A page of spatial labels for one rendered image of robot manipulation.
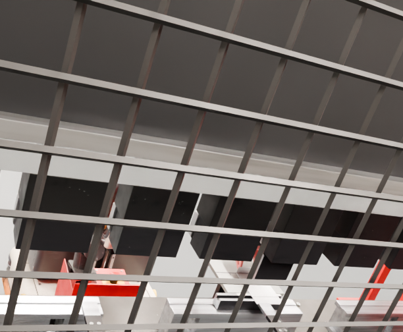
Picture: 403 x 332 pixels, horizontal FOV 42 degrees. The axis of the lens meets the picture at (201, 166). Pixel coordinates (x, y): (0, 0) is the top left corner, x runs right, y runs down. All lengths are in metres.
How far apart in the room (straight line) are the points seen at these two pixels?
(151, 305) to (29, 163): 0.63
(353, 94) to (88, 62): 0.46
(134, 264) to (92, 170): 1.53
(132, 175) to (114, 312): 0.48
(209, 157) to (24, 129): 0.28
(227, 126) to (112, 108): 0.19
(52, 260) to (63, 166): 1.39
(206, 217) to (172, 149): 0.41
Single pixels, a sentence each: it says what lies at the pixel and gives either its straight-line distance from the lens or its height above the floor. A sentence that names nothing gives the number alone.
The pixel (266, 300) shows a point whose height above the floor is 1.00.
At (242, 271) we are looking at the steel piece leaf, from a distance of 1.50.
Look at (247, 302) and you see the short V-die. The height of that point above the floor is 0.99.
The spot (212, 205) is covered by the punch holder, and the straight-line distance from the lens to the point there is 1.17.
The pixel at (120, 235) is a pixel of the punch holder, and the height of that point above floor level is 1.19.
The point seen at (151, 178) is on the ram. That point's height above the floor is 1.32.
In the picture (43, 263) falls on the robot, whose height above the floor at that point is 0.39.
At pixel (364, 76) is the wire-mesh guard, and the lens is 0.22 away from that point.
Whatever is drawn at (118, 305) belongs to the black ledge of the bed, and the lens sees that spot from 1.44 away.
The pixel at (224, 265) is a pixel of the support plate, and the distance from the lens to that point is 1.50.
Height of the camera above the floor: 1.75
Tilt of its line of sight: 21 degrees down
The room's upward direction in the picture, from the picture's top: 19 degrees clockwise
